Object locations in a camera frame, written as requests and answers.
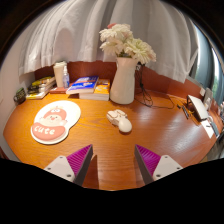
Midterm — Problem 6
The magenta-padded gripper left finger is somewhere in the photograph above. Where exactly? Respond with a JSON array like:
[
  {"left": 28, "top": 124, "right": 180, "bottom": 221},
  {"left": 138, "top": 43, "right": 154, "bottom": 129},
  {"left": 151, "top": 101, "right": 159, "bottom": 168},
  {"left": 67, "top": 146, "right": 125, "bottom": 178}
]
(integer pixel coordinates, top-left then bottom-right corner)
[{"left": 43, "top": 143, "right": 94, "bottom": 187}]

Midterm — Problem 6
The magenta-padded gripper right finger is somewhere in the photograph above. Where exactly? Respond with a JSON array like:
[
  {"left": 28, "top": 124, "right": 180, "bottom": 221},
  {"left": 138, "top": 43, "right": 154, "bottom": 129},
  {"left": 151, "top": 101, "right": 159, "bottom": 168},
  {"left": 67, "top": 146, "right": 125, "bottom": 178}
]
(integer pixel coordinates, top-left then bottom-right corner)
[{"left": 134, "top": 144, "right": 184, "bottom": 186}]

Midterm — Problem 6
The white computer mouse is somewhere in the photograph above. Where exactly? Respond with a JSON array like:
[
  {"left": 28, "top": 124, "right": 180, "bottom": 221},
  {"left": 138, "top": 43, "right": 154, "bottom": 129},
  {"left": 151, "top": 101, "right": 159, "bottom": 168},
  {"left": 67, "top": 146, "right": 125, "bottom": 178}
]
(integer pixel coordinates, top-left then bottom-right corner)
[{"left": 106, "top": 109, "right": 133, "bottom": 134}]

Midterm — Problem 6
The white pink cartoon mouse pad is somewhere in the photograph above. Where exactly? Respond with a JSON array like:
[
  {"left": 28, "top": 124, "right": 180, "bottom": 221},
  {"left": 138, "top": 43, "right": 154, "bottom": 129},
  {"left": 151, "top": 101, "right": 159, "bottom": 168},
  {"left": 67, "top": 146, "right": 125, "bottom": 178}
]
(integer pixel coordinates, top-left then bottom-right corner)
[{"left": 30, "top": 100, "right": 82, "bottom": 145}]

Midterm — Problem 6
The white paper card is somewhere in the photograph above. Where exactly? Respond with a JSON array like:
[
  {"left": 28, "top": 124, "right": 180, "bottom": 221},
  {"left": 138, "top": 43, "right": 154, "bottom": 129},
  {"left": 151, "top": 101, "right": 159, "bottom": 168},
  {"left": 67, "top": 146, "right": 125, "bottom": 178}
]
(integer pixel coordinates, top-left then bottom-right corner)
[{"left": 200, "top": 118, "right": 216, "bottom": 139}]

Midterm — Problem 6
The black pen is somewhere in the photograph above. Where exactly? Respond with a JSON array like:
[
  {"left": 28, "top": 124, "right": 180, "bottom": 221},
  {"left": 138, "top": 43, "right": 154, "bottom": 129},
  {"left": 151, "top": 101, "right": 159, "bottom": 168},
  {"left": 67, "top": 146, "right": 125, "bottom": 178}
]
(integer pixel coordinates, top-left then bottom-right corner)
[{"left": 181, "top": 104, "right": 190, "bottom": 120}]

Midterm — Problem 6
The white slanted device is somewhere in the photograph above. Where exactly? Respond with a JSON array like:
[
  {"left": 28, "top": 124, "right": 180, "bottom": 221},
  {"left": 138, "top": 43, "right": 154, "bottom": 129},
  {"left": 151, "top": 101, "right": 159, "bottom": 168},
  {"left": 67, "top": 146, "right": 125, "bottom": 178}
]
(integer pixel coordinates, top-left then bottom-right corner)
[{"left": 185, "top": 94, "right": 210, "bottom": 122}]

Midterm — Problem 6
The thin red-brown book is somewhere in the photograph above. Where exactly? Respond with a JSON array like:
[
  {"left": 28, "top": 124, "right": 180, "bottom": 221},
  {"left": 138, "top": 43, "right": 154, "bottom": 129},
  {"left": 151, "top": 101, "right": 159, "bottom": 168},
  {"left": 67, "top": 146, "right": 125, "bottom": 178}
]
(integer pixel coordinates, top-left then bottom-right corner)
[{"left": 48, "top": 86, "right": 69, "bottom": 95}]

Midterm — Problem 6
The yellow black book stack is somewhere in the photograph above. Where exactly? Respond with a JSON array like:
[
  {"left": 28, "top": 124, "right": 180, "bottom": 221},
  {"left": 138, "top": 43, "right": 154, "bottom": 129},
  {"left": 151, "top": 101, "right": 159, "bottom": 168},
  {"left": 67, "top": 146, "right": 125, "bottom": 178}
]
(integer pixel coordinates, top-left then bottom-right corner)
[{"left": 25, "top": 76, "right": 57, "bottom": 100}]

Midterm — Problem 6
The small clear spray bottle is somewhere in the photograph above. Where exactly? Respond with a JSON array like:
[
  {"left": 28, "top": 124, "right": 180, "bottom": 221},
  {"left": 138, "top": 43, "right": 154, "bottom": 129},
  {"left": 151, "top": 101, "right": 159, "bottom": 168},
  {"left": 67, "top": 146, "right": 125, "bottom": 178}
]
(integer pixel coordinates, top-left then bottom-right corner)
[{"left": 62, "top": 65, "right": 71, "bottom": 89}]

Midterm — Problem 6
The white tumbler cup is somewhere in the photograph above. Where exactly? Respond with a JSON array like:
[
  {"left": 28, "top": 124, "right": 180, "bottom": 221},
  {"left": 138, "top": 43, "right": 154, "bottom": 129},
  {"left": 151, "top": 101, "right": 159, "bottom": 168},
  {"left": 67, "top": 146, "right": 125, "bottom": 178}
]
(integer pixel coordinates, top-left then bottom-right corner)
[{"left": 52, "top": 61, "right": 69, "bottom": 89}]

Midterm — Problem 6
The white ceramic vase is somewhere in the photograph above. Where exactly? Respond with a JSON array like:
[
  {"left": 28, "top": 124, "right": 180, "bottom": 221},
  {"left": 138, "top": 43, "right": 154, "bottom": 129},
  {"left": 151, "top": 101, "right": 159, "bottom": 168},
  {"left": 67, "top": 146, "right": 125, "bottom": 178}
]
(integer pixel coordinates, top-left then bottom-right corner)
[{"left": 109, "top": 56, "right": 139, "bottom": 105}]

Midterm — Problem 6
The white flower bouquet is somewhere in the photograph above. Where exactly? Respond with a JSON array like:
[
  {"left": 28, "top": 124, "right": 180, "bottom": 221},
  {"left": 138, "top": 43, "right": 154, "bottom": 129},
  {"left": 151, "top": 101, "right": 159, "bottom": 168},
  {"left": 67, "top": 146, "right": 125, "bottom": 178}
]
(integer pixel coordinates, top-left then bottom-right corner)
[{"left": 98, "top": 22, "right": 157, "bottom": 66}]

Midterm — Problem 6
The white curtain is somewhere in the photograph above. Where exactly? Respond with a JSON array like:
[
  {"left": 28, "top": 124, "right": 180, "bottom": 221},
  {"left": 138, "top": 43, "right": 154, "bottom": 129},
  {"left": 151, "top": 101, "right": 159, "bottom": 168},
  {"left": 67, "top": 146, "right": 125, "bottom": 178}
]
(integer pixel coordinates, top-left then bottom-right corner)
[{"left": 18, "top": 0, "right": 200, "bottom": 84}]

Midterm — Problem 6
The black cable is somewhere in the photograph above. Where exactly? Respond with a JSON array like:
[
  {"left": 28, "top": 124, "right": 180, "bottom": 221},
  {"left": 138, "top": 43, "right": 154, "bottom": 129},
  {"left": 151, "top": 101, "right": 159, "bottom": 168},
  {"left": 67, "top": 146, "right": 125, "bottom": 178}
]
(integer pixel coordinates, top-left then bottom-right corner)
[{"left": 134, "top": 64, "right": 183, "bottom": 110}]

